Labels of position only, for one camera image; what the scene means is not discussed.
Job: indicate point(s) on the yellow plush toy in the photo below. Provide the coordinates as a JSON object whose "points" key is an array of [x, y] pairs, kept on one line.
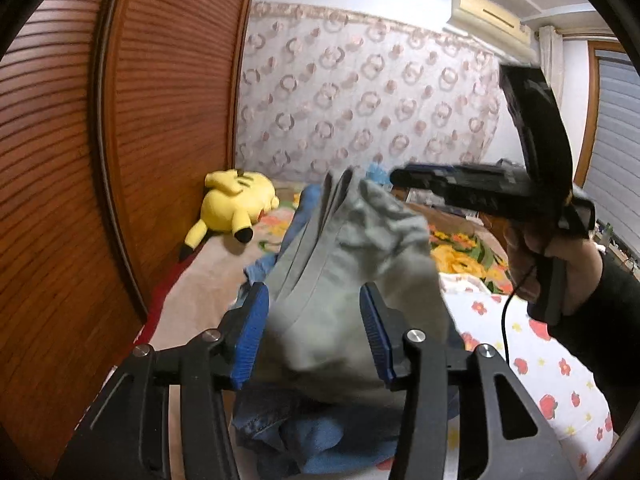
{"points": [[235, 200]]}

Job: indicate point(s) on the person's right forearm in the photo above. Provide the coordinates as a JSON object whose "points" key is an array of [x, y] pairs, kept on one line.
{"points": [[610, 335]]}

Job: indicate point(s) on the blue object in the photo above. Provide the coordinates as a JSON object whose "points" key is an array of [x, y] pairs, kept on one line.
{"points": [[377, 172]]}

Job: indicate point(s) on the window with grey blind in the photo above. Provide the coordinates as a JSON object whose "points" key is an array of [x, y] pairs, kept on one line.
{"points": [[615, 135]]}

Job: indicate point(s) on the blue denim jeans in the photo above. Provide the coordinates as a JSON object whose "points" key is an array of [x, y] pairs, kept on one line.
{"points": [[310, 440]]}

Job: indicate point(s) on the person's right hand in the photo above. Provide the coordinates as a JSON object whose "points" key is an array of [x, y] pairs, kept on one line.
{"points": [[520, 260]]}

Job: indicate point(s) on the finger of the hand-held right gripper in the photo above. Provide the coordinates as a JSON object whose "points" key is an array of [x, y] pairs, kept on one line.
{"points": [[420, 179]]}

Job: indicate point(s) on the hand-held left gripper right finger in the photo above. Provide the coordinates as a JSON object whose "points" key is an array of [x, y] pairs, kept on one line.
{"points": [[375, 335]]}

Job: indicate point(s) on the white air conditioner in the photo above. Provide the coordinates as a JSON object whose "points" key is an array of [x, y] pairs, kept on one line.
{"points": [[485, 15]]}

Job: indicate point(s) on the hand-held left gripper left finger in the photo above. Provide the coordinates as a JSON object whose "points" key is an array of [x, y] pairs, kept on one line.
{"points": [[252, 330]]}

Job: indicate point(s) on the wooden slatted wardrobe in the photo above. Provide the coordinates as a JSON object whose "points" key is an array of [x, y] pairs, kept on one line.
{"points": [[175, 110]]}

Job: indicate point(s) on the green pants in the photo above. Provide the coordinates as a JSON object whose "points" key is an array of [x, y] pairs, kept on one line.
{"points": [[350, 285]]}

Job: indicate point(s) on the patterned lace wall curtain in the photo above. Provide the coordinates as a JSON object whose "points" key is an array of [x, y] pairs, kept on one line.
{"points": [[375, 85]]}

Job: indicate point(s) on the cream window curtain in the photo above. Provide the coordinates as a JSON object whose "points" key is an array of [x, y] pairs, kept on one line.
{"points": [[550, 60]]}

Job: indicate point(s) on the white fruit print bed sheet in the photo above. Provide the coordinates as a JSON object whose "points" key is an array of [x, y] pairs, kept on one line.
{"points": [[540, 370]]}

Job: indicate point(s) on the floral blanket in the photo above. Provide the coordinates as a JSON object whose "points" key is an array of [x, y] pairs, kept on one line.
{"points": [[460, 255]]}

